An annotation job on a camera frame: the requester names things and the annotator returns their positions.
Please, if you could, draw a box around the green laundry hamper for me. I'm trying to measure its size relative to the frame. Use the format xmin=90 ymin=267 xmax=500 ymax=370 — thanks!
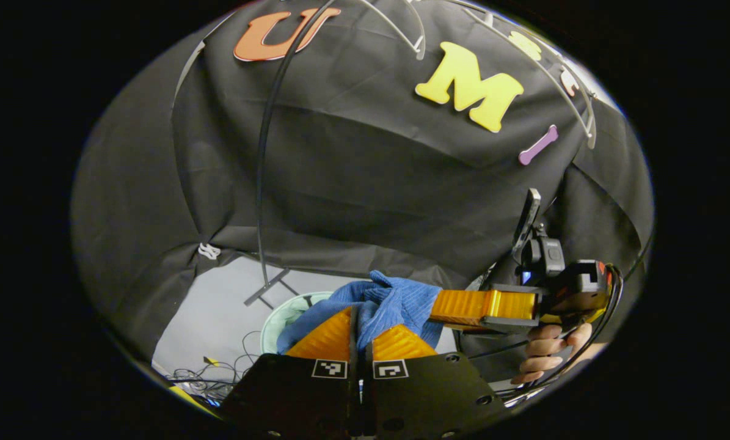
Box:
xmin=259 ymin=291 xmax=336 ymax=356

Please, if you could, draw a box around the blue jacket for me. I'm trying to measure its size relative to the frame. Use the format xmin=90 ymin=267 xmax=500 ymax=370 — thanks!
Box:
xmin=276 ymin=269 xmax=446 ymax=356

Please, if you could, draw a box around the black cable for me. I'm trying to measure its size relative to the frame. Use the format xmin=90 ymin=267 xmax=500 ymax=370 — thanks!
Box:
xmin=499 ymin=263 xmax=624 ymax=401

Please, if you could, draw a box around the black clothes rack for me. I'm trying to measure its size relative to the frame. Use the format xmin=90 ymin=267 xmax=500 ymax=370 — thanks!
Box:
xmin=243 ymin=0 xmax=342 ymax=309

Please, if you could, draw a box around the black backdrop cloth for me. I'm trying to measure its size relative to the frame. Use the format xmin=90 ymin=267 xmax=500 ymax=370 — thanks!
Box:
xmin=70 ymin=0 xmax=655 ymax=380

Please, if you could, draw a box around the tangle of floor cables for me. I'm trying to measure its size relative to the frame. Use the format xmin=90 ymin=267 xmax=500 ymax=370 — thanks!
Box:
xmin=157 ymin=330 xmax=263 ymax=401

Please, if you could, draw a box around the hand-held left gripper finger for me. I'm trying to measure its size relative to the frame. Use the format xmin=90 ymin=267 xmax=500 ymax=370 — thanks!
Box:
xmin=217 ymin=304 xmax=362 ymax=440
xmin=362 ymin=323 xmax=513 ymax=440

